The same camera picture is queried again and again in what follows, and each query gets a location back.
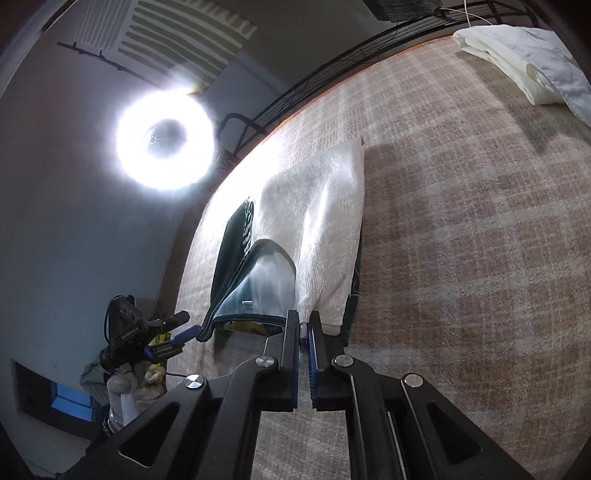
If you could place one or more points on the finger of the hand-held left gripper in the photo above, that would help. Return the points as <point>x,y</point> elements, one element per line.
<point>171,321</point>
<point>187,334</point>

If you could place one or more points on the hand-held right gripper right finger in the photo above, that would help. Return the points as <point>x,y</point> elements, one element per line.
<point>318,369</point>

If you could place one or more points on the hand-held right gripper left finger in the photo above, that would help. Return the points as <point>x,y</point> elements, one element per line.
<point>284,369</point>

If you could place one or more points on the green and white printed t-shirt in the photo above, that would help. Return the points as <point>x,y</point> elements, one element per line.
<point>314,207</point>

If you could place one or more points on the black metal clothes rack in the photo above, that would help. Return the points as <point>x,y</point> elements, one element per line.
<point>323,60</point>

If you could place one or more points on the person's left hand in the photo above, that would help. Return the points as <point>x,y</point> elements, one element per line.
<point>127,383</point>

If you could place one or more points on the window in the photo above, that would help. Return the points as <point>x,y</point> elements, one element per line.
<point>69,401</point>

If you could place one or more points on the beige plaid blanket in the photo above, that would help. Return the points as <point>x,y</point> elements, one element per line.
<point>461,207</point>

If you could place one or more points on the grey plaid coat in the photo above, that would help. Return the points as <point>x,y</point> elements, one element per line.
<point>401,9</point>

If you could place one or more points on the white folded cloth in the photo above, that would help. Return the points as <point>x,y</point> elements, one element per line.
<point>531,60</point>

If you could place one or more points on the green striped wall tapestry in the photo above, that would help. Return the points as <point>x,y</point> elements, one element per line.
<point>175,37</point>

